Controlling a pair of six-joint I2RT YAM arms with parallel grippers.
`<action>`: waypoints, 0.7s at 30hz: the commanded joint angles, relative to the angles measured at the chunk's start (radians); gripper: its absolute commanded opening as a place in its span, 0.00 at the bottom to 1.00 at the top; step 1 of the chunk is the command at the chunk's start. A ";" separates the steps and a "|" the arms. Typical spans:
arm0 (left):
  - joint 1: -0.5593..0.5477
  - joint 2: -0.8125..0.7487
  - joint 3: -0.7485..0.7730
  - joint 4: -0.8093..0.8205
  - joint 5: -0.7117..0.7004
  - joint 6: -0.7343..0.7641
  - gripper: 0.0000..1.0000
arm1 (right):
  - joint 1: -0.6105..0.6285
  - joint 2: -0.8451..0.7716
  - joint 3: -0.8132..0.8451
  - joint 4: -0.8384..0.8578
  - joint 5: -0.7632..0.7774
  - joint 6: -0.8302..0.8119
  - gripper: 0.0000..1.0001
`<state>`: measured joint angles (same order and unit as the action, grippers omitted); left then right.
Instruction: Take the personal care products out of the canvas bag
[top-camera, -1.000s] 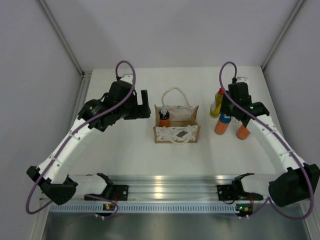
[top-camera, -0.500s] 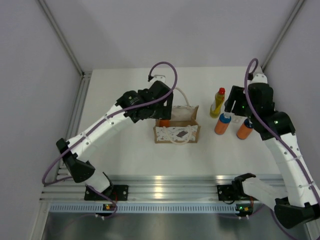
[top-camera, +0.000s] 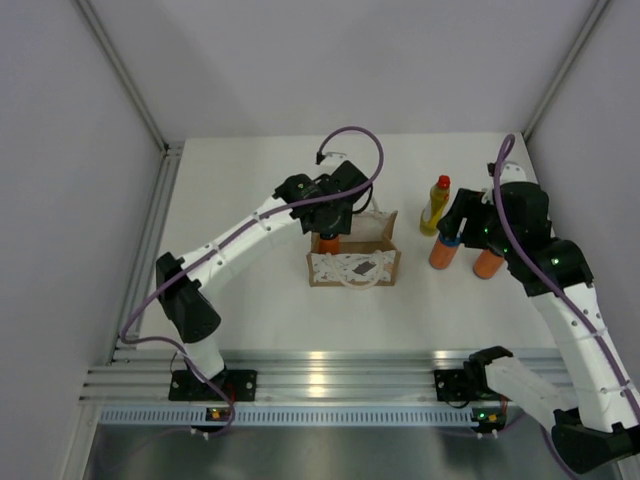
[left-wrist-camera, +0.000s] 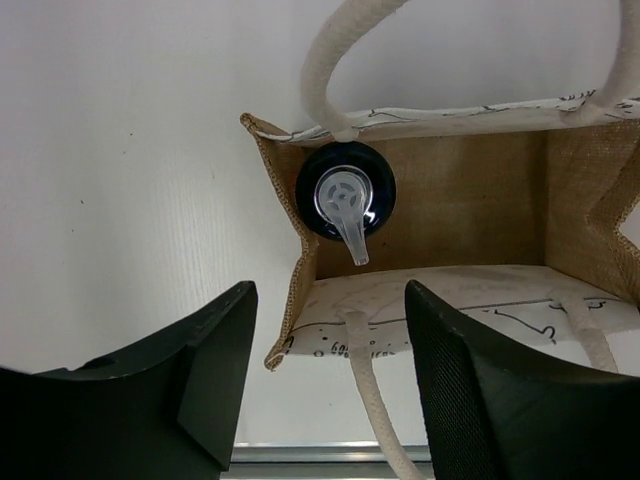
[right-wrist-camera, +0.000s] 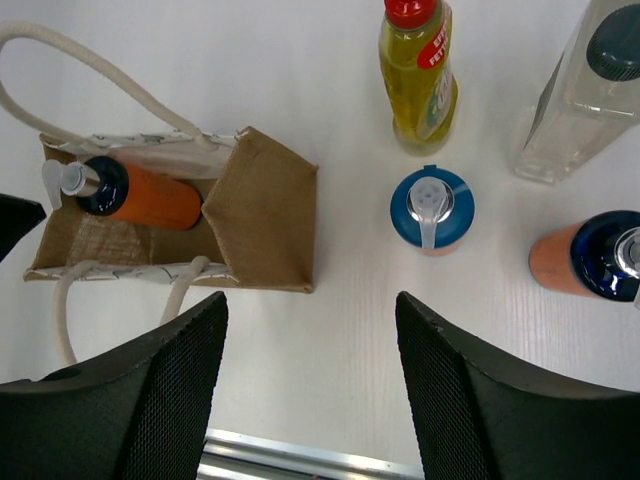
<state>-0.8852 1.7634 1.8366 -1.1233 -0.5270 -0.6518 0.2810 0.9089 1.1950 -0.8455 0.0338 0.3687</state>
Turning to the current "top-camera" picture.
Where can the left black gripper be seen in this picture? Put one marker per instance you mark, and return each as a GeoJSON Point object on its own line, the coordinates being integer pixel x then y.
{"type": "Point", "coordinates": [342, 227]}

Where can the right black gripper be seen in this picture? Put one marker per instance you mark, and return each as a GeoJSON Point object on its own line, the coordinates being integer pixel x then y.
{"type": "Point", "coordinates": [465, 202]}

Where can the yellow bottle red cap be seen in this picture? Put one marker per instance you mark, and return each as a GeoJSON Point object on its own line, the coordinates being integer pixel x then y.
{"type": "Point", "coordinates": [438, 198]}

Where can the dark blue pump bottle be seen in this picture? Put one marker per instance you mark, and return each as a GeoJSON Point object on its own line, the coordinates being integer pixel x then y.
{"type": "Point", "coordinates": [329, 244]}
{"type": "Point", "coordinates": [487, 264]}

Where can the light blue pump bottle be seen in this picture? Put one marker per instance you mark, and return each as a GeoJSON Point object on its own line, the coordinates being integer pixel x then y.
{"type": "Point", "coordinates": [444, 251]}

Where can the dark blue front pump bottle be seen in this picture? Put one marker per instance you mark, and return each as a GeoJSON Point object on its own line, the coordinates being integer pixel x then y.
{"type": "Point", "coordinates": [487, 264]}

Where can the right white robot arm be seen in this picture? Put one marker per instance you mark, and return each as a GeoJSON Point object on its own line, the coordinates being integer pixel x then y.
{"type": "Point", "coordinates": [600, 424]}

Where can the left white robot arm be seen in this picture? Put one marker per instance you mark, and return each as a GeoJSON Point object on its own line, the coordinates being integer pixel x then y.
{"type": "Point", "coordinates": [299, 205]}

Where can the burlap canvas tote bag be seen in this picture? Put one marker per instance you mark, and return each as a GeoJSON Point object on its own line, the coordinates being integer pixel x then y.
{"type": "Point", "coordinates": [363, 259]}

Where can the aluminium mounting rail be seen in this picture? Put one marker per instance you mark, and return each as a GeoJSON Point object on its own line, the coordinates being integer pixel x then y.
{"type": "Point", "coordinates": [283, 377]}

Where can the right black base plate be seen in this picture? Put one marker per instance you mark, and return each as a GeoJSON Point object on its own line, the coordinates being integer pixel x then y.
{"type": "Point", "coordinates": [455, 387]}

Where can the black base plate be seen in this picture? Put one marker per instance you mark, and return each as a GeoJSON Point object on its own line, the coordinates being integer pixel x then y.
{"type": "Point", "coordinates": [455, 387]}
{"type": "Point", "coordinates": [236, 384]}

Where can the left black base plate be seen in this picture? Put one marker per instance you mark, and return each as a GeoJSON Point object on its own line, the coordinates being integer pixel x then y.
{"type": "Point", "coordinates": [236, 384]}

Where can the right aluminium frame post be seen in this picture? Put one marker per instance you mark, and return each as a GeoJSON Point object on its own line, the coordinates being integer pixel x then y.
{"type": "Point", "coordinates": [579, 42]}

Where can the aluminium frame post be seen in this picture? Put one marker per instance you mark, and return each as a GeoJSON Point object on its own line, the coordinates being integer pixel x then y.
{"type": "Point", "coordinates": [99, 33]}
{"type": "Point", "coordinates": [579, 42]}

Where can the left aluminium frame post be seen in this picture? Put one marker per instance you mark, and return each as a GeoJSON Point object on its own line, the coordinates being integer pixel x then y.
{"type": "Point", "coordinates": [99, 33]}

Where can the slotted grey cable duct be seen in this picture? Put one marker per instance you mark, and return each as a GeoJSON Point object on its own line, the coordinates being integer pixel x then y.
{"type": "Point", "coordinates": [206, 416]}

